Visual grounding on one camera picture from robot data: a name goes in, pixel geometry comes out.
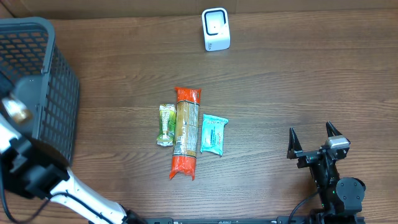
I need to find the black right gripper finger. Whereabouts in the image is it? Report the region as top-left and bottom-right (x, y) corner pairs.
(287, 128), (303, 159)
(326, 121), (341, 137)

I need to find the teal wet wipes pack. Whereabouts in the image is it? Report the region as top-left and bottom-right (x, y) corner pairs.
(200, 114), (229, 156)

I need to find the orange noodle package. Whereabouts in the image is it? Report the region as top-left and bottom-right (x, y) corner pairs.
(169, 87), (201, 180)

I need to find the green snack pouch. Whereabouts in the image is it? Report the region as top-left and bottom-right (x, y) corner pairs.
(157, 104), (177, 147)

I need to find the white cream tube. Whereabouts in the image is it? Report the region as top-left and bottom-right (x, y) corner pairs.
(1, 94), (33, 124)

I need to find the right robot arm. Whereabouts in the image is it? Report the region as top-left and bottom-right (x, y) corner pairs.
(287, 121), (366, 223)

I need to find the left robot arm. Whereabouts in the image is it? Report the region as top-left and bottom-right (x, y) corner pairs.
(1, 118), (145, 223)

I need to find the white barcode scanner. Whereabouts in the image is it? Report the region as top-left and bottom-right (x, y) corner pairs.
(201, 7), (231, 52)

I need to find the dark grey plastic basket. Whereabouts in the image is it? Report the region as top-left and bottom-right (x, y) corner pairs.
(1, 17), (80, 162)

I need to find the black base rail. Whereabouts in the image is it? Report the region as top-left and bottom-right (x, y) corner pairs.
(142, 216), (365, 224)

